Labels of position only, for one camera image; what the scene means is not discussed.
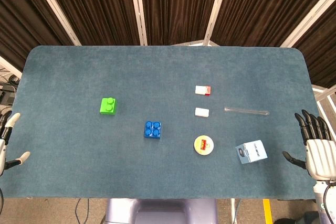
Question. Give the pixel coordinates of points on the white table leg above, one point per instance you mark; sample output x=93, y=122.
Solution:
x=232, y=211

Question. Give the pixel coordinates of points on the white box with red end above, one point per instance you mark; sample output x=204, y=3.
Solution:
x=202, y=90

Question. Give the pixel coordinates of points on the dark brown pleated curtain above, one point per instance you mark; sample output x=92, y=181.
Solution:
x=26, y=19
x=92, y=6
x=262, y=6
x=178, y=6

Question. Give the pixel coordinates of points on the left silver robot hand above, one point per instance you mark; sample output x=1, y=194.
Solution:
x=3, y=146

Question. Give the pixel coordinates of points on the green toy brick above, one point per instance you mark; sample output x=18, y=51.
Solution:
x=108, y=106

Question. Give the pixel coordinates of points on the clear glass test tube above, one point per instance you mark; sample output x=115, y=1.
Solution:
x=246, y=111

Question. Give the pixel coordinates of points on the white partition frame bar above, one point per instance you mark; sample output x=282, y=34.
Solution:
x=55, y=9
x=137, y=9
x=309, y=16
x=215, y=9

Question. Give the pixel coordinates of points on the small plain white box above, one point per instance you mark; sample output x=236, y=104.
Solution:
x=201, y=112

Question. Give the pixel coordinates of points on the blue toy brick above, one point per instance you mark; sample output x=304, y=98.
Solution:
x=152, y=129

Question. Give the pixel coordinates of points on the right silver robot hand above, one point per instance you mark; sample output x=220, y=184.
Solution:
x=320, y=155

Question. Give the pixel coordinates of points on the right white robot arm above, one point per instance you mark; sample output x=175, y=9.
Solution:
x=324, y=203

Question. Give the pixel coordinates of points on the lavender robot torso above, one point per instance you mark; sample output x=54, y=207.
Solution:
x=160, y=211

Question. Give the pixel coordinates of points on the light blue and white carton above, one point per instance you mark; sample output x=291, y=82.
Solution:
x=251, y=151

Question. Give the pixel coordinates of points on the yellow floor tape strip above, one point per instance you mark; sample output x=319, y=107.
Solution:
x=267, y=211

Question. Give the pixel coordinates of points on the blue-grey table cloth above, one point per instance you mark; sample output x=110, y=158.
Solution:
x=168, y=72

